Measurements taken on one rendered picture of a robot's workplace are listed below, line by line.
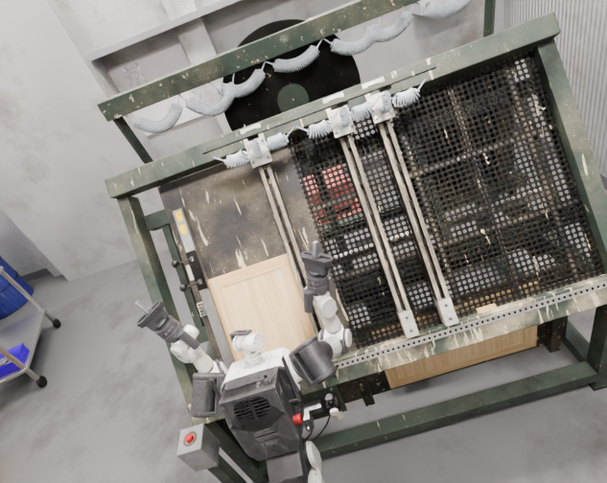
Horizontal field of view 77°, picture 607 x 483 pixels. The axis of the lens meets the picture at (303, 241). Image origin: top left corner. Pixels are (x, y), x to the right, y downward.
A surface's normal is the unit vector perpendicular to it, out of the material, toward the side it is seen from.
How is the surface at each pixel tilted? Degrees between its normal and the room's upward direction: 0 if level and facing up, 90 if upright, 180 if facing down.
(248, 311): 56
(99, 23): 90
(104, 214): 90
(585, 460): 0
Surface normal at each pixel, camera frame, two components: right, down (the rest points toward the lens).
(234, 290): -0.08, 0.04
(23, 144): 0.07, 0.57
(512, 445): -0.32, -0.76
